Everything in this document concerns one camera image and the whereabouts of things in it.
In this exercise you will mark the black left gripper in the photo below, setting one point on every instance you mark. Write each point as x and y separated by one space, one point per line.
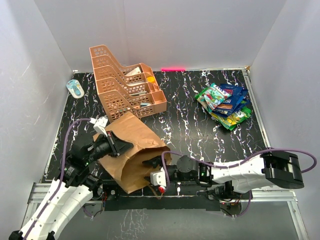
117 145

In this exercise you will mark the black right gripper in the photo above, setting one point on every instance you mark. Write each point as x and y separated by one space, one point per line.
154 161

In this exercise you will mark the brown paper bag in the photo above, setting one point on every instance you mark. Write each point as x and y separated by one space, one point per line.
128 169

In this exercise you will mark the green cassava chips bag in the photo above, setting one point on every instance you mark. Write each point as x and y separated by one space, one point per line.
200 99

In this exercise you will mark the yellow green fruit snack bag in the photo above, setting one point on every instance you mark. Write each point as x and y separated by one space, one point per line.
235 118

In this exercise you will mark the teal snack packet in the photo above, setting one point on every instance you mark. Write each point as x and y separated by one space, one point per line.
213 96

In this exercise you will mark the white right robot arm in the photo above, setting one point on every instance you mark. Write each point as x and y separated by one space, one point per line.
224 180

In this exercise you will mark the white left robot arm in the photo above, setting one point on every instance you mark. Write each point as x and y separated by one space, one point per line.
71 189

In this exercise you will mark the peach plastic file organizer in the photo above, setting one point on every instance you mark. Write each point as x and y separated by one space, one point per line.
119 93

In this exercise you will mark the yellow object in organizer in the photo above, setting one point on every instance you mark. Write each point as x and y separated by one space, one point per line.
151 79

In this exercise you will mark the blue white correction tape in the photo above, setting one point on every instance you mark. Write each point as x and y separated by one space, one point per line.
75 89

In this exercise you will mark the white card in organizer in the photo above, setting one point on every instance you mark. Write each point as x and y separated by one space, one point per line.
135 71

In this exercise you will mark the pink tape strip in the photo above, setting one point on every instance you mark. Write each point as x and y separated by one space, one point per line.
173 69

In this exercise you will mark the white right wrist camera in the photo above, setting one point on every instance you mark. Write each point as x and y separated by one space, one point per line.
158 178

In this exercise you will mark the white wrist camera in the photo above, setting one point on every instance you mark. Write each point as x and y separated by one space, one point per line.
100 124
158 178

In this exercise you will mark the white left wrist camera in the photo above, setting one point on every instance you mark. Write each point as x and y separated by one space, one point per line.
100 124

